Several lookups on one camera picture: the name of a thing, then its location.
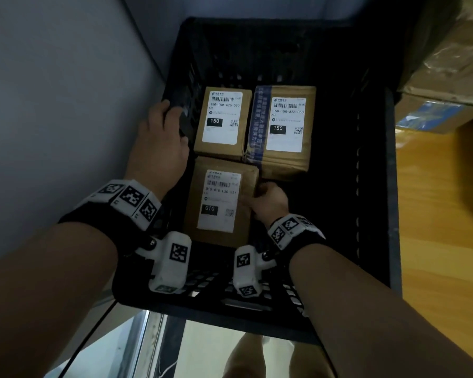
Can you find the taped parcel labelled 150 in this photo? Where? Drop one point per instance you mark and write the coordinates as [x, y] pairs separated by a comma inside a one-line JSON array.
[[287, 161]]

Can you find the person's right hand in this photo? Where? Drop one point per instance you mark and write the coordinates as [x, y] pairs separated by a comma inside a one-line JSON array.
[[270, 204]]

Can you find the person's leg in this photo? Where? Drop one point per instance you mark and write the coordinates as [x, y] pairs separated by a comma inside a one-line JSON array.
[[246, 358], [311, 362]]

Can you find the person's right forearm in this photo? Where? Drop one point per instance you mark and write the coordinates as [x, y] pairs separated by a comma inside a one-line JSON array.
[[378, 322]]

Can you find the person's left forearm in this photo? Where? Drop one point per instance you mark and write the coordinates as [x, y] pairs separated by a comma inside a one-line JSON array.
[[43, 303]]

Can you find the person's left leg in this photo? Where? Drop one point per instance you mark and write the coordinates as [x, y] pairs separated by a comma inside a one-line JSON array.
[[246, 358]]

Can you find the dark metal stand frame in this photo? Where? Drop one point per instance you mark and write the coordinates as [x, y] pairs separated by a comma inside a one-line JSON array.
[[171, 346]]

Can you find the person's left hand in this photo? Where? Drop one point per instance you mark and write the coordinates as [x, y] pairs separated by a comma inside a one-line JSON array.
[[161, 153]]

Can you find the black plastic crate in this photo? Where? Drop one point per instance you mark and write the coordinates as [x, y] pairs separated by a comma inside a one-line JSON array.
[[339, 153]]

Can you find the person's right leg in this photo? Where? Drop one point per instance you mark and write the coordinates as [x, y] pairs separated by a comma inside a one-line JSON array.
[[311, 362]]

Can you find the black wristband with marker tags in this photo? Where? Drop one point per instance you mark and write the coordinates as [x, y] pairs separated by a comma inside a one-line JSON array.
[[287, 228], [130, 198]]

